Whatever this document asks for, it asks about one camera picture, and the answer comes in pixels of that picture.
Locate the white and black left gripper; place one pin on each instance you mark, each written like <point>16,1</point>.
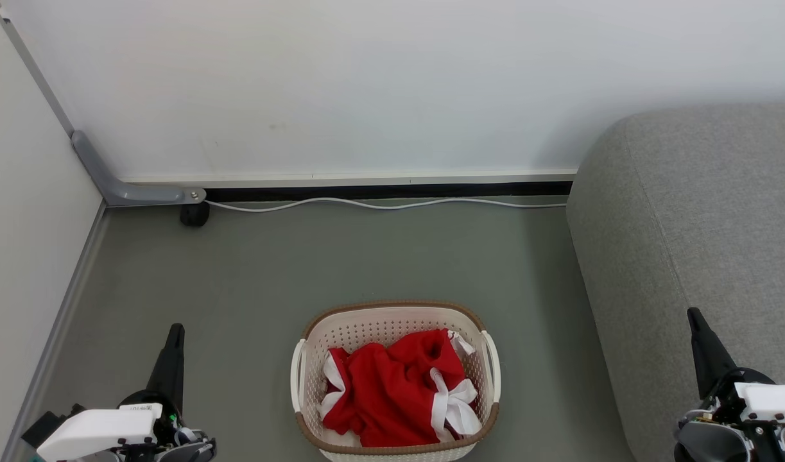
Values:
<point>97,431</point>

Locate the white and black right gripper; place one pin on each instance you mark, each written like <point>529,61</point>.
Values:
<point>767,401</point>

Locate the red and white garment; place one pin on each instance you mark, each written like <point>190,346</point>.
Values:
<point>392,391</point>

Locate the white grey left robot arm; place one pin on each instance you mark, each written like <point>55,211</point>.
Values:
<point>196,452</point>

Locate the grey fabric sofa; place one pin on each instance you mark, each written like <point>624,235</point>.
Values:
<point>700,224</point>

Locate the black caster wheel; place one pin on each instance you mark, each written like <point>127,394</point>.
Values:
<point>194,215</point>

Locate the grey metal partition foot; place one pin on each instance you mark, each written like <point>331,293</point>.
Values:
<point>135,192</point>

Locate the cream laundry basket brown rim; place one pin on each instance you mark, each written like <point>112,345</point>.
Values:
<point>392,317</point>

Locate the grey partition edge strip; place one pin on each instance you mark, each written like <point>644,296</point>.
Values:
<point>36,70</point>

